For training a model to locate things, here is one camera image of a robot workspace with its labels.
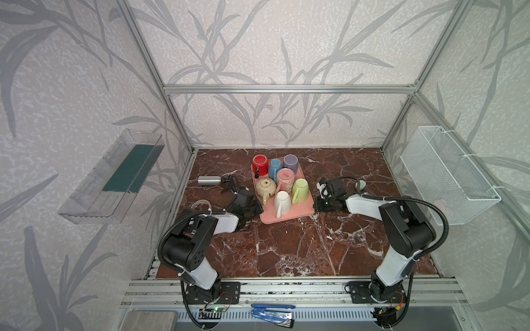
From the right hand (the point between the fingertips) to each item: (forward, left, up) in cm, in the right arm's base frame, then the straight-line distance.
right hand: (312, 199), depth 98 cm
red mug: (+19, +26, +6) cm, 33 cm away
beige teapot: (+2, +22, +7) cm, 23 cm away
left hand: (-1, +23, +2) cm, 23 cm away
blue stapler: (-45, +16, +2) cm, 48 cm away
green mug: (+1, +6, +7) cm, 9 cm away
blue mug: (+16, +18, +7) cm, 25 cm away
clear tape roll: (0, +53, 0) cm, 53 cm away
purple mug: (+19, +10, +6) cm, 22 cm away
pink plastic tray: (-6, +7, 0) cm, 9 cm away
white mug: (-6, +15, +7) cm, 17 cm away
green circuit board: (-43, +37, +1) cm, 57 cm away
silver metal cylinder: (+10, +51, +3) cm, 52 cm away
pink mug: (+5, +13, +10) cm, 17 cm away
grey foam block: (-46, +58, +3) cm, 75 cm away
